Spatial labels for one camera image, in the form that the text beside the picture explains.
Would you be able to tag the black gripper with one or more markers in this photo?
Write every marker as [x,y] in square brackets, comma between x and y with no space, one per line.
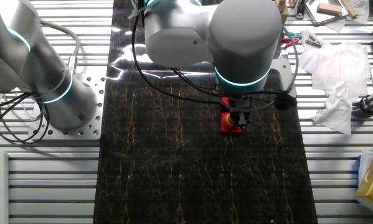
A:
[239,107]

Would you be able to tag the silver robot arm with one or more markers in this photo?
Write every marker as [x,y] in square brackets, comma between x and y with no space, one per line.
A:
[242,37]

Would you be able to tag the red Hanoi base board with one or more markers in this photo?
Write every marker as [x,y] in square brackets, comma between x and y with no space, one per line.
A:
[226,129]

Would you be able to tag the slotted wooden block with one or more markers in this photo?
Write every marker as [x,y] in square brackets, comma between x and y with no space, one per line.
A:
[282,12]

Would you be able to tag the flat light wooden block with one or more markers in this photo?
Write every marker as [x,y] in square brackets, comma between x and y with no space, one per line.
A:
[329,9]

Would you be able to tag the long light wooden block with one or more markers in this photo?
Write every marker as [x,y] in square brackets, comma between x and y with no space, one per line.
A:
[349,8]

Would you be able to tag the black marble pattern mat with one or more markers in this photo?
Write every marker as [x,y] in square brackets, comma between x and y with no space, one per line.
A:
[173,161]

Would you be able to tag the red plastic clip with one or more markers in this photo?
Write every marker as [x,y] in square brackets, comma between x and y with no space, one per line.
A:
[290,42]

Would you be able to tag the teal plastic clip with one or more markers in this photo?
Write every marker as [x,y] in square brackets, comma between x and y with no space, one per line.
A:
[295,35]

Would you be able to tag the large crumpled white tissue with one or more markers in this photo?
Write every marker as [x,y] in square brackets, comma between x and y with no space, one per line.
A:
[335,62]

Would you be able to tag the black metal tool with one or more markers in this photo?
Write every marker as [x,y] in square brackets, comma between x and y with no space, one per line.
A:
[299,9]

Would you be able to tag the grey metal tray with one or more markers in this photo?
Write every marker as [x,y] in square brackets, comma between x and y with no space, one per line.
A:
[314,17]

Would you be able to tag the blue tissue pack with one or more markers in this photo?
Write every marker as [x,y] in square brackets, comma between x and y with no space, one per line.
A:
[358,174]

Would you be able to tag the white tissue sheet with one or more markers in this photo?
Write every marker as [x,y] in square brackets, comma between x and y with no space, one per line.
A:
[365,165]

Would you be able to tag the silver robot mounting plate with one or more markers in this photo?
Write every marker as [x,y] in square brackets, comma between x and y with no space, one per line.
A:
[92,124]

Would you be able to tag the white paper sheet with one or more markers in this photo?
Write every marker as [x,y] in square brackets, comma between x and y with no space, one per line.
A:
[362,12]

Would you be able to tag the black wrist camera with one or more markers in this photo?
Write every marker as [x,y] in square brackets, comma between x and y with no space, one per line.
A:
[284,101]

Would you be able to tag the grey camera bracket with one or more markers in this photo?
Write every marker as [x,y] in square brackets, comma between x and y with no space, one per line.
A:
[282,74]

